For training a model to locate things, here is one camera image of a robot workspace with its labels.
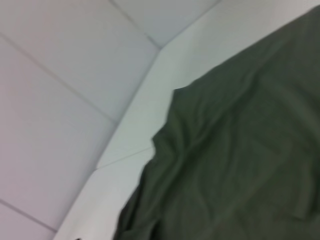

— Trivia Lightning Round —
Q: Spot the dark green FREE t-shirt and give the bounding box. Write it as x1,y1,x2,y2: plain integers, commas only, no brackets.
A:
116,5,320,240

